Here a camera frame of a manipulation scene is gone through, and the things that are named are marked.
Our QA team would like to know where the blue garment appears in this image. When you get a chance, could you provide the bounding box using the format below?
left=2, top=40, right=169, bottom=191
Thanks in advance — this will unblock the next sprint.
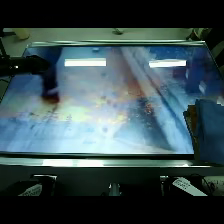
left=194, top=98, right=224, bottom=166

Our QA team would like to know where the silver frame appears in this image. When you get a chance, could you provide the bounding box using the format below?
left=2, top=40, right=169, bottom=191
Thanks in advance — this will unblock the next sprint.
left=0, top=155, right=224, bottom=197

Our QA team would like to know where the black cable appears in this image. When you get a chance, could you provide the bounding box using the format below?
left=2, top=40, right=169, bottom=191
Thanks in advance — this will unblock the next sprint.
left=198, top=174, right=218, bottom=196

